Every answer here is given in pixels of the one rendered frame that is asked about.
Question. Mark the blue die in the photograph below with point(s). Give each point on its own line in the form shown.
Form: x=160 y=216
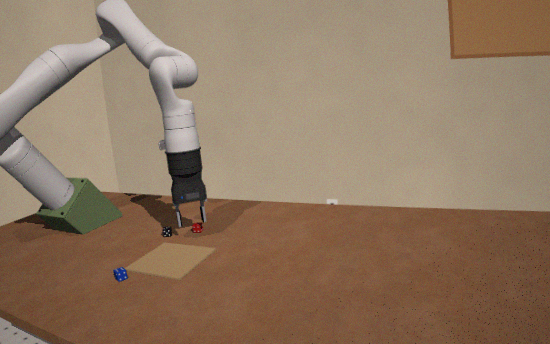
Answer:
x=120 y=274

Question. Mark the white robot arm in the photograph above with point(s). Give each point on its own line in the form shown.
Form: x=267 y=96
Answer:
x=170 y=69

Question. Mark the red die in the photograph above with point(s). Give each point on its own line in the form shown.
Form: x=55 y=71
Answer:
x=197 y=227

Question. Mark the tan flat mat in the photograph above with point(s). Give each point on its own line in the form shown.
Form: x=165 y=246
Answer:
x=169 y=260

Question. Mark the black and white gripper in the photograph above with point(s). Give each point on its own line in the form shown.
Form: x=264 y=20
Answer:
x=185 y=167

